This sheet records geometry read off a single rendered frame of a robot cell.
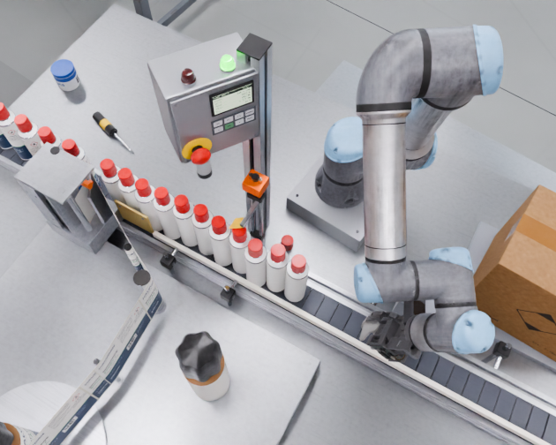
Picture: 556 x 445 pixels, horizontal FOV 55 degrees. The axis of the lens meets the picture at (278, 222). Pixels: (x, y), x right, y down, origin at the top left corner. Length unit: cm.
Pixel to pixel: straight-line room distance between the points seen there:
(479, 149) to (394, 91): 85
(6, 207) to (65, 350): 48
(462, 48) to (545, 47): 250
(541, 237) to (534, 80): 202
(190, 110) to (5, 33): 256
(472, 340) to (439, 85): 44
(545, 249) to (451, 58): 52
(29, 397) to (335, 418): 70
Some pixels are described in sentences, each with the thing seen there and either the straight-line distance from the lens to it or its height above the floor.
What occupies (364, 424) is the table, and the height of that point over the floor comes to 83.
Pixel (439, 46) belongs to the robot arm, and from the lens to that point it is 96.
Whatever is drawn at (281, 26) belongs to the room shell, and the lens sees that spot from 320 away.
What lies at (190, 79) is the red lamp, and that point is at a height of 149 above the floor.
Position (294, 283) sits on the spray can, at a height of 101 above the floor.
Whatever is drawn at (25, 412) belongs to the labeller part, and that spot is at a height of 89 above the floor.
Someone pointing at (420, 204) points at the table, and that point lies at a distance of 159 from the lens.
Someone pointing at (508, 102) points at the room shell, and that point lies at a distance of 309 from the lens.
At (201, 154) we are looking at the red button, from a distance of 101.
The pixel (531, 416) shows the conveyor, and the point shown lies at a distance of 143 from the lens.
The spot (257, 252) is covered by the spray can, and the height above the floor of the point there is 108.
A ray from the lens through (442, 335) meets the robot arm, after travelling 105.
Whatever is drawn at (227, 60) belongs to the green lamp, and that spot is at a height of 150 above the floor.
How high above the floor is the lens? 217
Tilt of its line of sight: 63 degrees down
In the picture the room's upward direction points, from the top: 3 degrees clockwise
